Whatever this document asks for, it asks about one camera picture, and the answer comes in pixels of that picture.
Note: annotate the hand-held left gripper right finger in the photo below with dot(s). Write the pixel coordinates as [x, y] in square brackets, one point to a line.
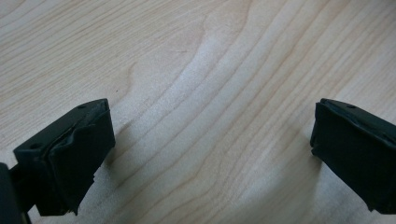
[355, 146]

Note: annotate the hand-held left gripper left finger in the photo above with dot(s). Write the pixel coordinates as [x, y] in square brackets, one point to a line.
[71, 155]

